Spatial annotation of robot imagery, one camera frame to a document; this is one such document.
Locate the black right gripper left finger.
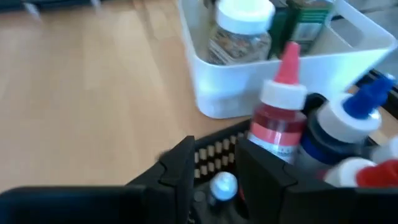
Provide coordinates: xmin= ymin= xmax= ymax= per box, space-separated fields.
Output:
xmin=126 ymin=136 xmax=196 ymax=224

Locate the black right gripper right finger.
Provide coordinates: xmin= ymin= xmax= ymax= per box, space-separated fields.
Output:
xmin=234 ymin=138 xmax=343 ymax=224

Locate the purple dropper bottle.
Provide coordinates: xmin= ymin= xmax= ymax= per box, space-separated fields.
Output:
xmin=205 ymin=170 xmax=240 ymax=212

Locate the black slotted plastic basket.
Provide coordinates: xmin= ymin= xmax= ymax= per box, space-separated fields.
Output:
xmin=189 ymin=70 xmax=398 ymax=224

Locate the pink food colouring bottle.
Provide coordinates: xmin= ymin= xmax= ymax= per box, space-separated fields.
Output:
xmin=247 ymin=42 xmax=308 ymax=164

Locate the blue-capped small bottle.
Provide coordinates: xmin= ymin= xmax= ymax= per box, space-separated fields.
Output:
xmin=295 ymin=74 xmax=397 ymax=170

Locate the white plastic bin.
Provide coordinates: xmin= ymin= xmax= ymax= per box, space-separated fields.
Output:
xmin=177 ymin=0 xmax=398 ymax=119

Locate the red food colouring bottle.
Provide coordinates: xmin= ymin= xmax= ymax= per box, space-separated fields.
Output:
xmin=323 ymin=157 xmax=398 ymax=189

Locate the white-lidded seasoning jar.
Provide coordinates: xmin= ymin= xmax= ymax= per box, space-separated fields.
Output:
xmin=206 ymin=0 xmax=276 ymax=65

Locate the black aluminium rig frame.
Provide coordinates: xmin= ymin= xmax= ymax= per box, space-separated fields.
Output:
xmin=0 ymin=0 xmax=106 ymax=12

